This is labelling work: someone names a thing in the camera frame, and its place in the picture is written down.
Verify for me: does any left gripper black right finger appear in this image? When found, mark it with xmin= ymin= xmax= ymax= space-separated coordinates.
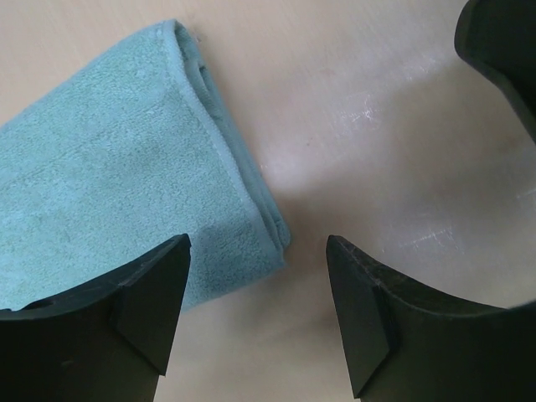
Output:
xmin=326 ymin=235 xmax=535 ymax=401

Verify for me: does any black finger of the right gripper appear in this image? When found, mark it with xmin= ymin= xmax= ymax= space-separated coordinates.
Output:
xmin=454 ymin=0 xmax=535 ymax=138

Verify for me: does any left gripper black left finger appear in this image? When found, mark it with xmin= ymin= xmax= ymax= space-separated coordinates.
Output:
xmin=1 ymin=234 xmax=191 ymax=401

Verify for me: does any mint green towel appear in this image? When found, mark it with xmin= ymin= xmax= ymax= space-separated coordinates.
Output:
xmin=1 ymin=20 xmax=291 ymax=310

